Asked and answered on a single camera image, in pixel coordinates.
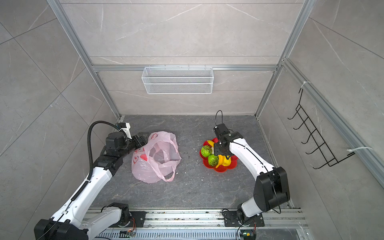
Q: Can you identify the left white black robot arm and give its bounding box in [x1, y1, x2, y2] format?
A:
[34, 121, 149, 240]

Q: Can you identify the white wire mesh basket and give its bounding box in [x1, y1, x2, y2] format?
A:
[142, 67, 214, 95]

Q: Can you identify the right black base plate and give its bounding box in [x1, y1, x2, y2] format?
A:
[221, 209, 265, 227]

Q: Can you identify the yellow fake lemon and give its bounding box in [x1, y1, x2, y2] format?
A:
[222, 157, 232, 167]

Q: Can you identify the aluminium mounting rail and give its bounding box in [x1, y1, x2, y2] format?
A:
[58, 209, 310, 231]

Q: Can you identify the red flower-shaped plastic bowl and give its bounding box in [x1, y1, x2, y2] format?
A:
[200, 138, 238, 173]

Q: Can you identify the green fake lime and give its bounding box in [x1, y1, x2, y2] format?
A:
[208, 154, 219, 167]

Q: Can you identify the yellow fake banana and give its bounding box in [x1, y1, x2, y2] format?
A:
[216, 155, 226, 168]

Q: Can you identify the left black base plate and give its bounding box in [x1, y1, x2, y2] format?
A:
[118, 211, 147, 229]

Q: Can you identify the pink plastic bag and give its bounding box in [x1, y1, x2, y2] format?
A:
[132, 131, 182, 184]

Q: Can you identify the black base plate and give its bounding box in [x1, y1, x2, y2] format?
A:
[221, 209, 265, 227]
[118, 211, 147, 229]

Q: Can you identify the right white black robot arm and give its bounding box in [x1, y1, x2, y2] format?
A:
[214, 123, 291, 224]

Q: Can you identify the black wire hook rack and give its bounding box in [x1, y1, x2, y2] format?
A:
[287, 89, 355, 170]

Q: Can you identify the small green fake fruit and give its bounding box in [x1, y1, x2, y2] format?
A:
[200, 145, 212, 158]

